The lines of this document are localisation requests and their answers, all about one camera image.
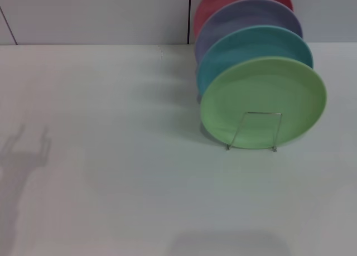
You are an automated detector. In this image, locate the chrome wire plate rack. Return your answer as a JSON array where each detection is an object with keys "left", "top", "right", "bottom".
[{"left": 225, "top": 110, "right": 283, "bottom": 153}]

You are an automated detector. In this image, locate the red plate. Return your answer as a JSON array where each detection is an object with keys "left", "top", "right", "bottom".
[{"left": 193, "top": 0, "right": 295, "bottom": 40}]

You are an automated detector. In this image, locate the purple plate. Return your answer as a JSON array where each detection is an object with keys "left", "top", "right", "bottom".
[{"left": 194, "top": 0, "right": 304, "bottom": 65}]

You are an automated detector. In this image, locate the light blue plate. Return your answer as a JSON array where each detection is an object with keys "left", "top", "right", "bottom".
[{"left": 196, "top": 25, "right": 315, "bottom": 96}]

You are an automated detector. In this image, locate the green plate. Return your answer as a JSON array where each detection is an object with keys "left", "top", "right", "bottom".
[{"left": 199, "top": 57, "right": 327, "bottom": 151}]

